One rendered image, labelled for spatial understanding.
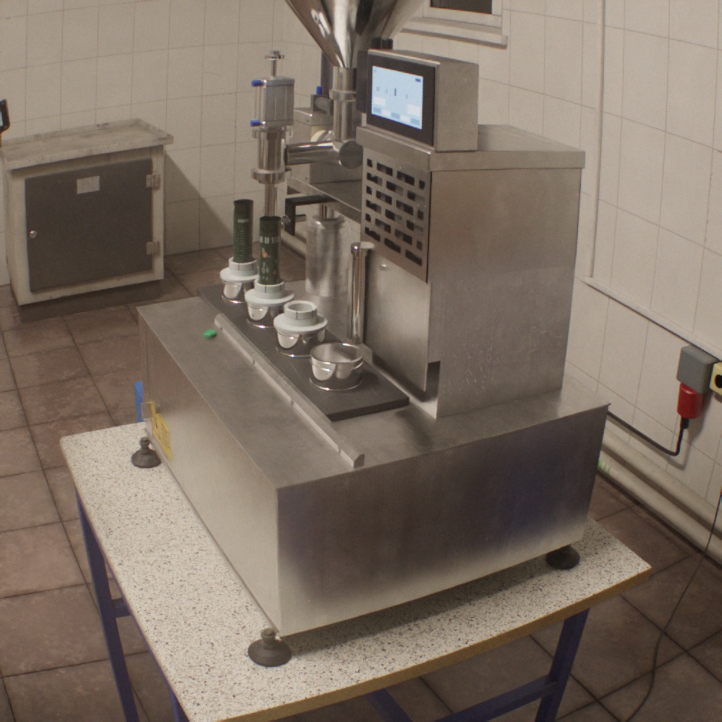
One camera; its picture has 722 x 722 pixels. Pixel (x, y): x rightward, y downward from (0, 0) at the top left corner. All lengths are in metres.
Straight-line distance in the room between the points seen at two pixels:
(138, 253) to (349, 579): 3.32
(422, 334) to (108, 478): 0.66
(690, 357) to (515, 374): 1.46
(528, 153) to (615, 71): 1.75
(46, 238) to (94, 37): 1.20
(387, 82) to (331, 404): 0.40
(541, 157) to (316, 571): 0.56
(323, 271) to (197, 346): 0.27
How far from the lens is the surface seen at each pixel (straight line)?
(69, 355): 3.93
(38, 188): 4.13
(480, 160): 1.07
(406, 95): 1.07
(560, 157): 1.14
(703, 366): 2.59
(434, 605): 1.28
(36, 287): 4.26
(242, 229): 1.44
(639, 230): 2.81
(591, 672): 2.31
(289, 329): 1.26
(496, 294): 1.14
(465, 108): 1.04
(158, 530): 1.42
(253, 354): 1.29
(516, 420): 1.17
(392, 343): 1.18
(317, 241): 1.50
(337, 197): 1.35
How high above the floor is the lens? 1.56
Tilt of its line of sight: 25 degrees down
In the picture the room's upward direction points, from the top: 2 degrees clockwise
